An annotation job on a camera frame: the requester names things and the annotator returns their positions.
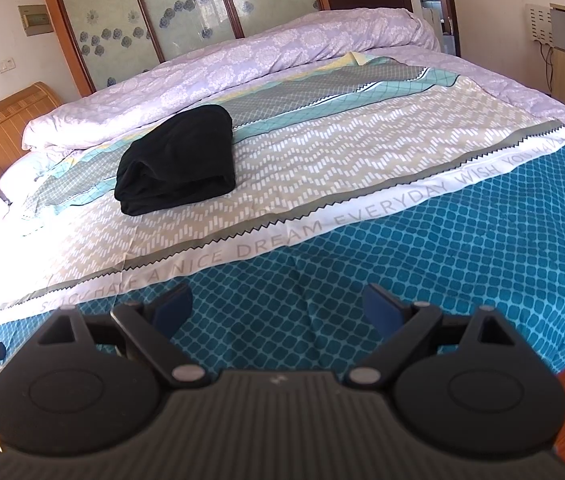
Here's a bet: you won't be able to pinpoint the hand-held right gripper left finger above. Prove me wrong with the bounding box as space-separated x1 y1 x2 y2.
37 282 203 391

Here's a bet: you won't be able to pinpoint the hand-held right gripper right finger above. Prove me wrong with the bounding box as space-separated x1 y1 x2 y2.
347 282 511 391

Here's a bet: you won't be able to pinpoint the black pants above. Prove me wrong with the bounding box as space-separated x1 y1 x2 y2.
115 104 237 217

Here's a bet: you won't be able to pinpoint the patterned teal and beige bedspread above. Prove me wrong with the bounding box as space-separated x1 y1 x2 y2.
0 52 565 391

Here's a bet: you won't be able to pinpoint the wooden headboard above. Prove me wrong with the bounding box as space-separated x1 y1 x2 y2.
0 81 63 186

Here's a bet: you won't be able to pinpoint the lilac floral quilt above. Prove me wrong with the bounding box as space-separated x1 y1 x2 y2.
0 7 565 211

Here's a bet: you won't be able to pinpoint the wooden wardrobe with glass doors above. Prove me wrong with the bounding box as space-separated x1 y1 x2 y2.
37 0 331 98

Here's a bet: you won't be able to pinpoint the dark cable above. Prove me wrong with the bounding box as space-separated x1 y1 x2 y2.
537 39 564 98

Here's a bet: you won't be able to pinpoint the beige wall panel box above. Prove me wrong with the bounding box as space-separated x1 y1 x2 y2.
17 4 56 37

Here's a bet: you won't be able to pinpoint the white perforated wall box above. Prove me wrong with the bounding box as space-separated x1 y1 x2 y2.
525 2 558 47

